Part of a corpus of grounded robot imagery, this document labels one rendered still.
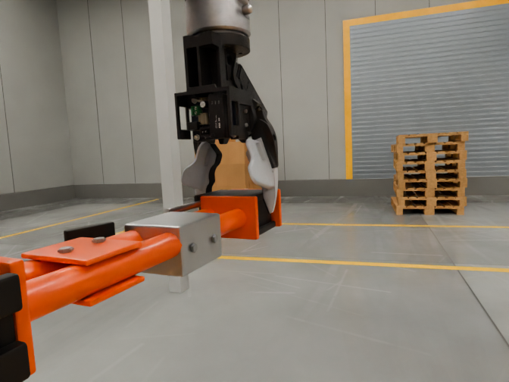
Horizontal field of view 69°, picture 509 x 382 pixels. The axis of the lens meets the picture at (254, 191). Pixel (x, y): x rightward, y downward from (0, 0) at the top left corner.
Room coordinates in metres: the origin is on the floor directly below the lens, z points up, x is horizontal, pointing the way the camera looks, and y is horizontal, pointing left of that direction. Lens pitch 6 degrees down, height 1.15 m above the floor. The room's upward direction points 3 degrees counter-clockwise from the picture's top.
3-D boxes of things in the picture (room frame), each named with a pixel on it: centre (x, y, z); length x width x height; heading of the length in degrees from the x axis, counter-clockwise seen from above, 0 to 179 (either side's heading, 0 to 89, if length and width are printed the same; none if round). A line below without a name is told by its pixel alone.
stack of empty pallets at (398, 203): (6.52, -3.01, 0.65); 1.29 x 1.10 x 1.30; 162
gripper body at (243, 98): (0.45, 0.04, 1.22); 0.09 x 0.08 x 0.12; 155
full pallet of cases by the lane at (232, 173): (7.53, 0.44, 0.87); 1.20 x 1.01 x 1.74; 162
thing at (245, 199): (0.47, 0.02, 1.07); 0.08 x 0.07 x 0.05; 155
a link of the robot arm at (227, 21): (0.46, 0.03, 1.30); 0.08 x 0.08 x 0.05
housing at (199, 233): (0.35, 0.08, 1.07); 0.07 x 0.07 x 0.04; 65
